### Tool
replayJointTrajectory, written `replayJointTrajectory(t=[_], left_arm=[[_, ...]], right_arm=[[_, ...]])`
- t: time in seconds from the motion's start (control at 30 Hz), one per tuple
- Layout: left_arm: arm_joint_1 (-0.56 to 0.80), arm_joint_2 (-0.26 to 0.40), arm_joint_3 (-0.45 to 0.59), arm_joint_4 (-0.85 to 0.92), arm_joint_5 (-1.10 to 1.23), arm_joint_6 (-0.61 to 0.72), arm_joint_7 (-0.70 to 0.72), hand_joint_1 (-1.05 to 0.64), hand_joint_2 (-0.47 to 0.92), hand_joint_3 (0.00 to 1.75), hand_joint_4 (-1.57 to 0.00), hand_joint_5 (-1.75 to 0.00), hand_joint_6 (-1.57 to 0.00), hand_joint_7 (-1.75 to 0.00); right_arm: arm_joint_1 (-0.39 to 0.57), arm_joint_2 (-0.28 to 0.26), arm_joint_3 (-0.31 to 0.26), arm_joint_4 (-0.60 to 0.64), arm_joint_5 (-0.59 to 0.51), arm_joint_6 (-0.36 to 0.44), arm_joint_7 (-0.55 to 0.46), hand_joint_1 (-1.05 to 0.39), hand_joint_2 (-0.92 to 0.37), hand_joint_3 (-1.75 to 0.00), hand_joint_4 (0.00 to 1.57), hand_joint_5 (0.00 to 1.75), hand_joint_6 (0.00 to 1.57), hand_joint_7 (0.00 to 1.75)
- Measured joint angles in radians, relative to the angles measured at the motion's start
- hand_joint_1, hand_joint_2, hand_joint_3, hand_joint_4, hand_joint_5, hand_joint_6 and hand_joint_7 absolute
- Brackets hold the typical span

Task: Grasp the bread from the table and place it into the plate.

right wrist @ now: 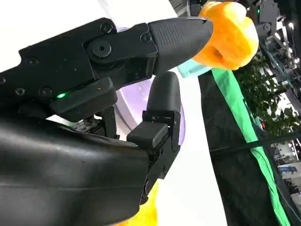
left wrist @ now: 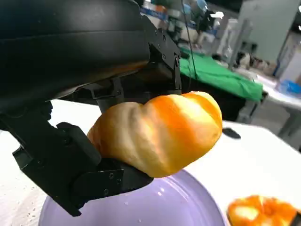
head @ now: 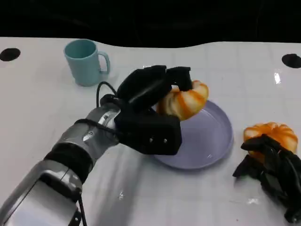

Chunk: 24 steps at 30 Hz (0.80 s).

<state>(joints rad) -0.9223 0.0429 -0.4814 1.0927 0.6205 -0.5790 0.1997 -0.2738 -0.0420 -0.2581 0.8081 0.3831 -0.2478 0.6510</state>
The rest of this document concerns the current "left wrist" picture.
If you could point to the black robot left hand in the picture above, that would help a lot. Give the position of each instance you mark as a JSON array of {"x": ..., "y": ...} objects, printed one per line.
[{"x": 58, "y": 47}]

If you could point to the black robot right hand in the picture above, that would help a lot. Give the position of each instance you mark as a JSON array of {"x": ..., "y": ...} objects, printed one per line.
[{"x": 297, "y": 220}]

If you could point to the orange white toy bread roll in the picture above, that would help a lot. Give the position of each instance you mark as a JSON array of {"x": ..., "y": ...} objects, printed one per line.
[
  {"x": 160, "y": 134},
  {"x": 258, "y": 212}
]

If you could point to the black round table hole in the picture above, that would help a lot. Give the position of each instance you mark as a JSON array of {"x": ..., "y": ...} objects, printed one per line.
[{"x": 231, "y": 133}]

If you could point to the blue plastic bag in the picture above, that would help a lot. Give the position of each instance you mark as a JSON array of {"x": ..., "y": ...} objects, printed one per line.
[{"x": 290, "y": 86}]

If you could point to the lilac plate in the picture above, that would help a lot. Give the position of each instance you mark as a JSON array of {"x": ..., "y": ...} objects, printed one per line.
[{"x": 152, "y": 207}]

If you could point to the white cardboard box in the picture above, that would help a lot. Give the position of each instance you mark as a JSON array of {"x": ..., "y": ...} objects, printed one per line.
[{"x": 291, "y": 61}]

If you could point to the green cloth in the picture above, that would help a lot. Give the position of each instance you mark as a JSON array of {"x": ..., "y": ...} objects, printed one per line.
[{"x": 218, "y": 75}]

